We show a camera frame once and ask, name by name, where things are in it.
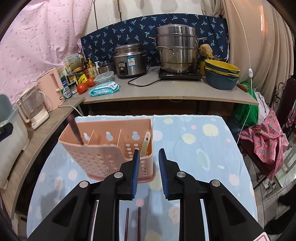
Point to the silver rice cooker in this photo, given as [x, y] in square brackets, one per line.
[130, 60]

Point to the stainless steel steamer pot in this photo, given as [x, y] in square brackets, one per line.
[178, 47]

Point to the pink floral curtain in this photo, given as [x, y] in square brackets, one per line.
[39, 38]

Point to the pink perforated utensil holder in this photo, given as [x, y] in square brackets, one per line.
[104, 145]

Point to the beige hanging curtain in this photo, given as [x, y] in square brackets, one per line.
[259, 40]

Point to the white glass blender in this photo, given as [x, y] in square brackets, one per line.
[32, 108]

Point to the small steel lidded pot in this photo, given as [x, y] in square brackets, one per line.
[107, 66]

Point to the black induction cooktop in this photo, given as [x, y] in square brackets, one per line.
[188, 76]

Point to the white dish drainer box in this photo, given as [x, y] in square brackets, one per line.
[12, 145]

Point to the pink electric kettle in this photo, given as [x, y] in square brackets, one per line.
[51, 85]

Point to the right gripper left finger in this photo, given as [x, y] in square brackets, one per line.
[135, 173]

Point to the clear food container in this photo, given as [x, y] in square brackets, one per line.
[104, 77]

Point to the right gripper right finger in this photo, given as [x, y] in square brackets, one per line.
[163, 172]

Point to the pink floral clothing pile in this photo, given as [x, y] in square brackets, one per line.
[266, 145]

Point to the oil bottle yellow cap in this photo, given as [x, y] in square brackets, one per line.
[91, 69]

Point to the blue wet wipes pack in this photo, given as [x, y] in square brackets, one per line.
[104, 89]

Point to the navy patterned backsplash cloth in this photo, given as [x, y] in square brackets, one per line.
[100, 44]

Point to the stacked yellow blue bowls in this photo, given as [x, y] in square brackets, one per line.
[221, 75]

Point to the red tomato right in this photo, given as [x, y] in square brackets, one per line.
[90, 82]

